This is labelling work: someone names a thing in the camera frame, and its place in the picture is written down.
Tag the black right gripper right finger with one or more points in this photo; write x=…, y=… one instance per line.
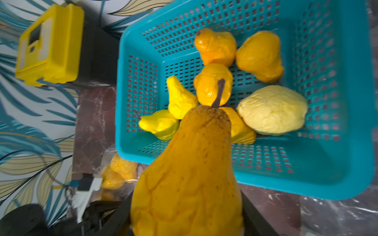
x=255, y=224

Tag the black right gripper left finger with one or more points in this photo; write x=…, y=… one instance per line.
x=119, y=223

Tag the dotted zip-top bag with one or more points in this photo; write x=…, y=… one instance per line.
x=106, y=158

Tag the orange fruits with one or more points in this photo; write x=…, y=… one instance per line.
x=119, y=177

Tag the large orange brown-stem pear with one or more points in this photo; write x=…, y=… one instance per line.
x=191, y=189

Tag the yellow fruit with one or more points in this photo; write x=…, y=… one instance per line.
x=240, y=132

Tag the yellow pear long neck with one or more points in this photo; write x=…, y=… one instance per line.
x=180, y=100

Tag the orange pear from bag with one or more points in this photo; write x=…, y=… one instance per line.
x=206, y=84

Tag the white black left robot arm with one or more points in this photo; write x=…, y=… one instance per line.
x=29, y=220

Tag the yellow black toolbox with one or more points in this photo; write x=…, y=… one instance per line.
x=65, y=48

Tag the teal plastic basket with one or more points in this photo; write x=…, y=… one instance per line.
x=327, y=57

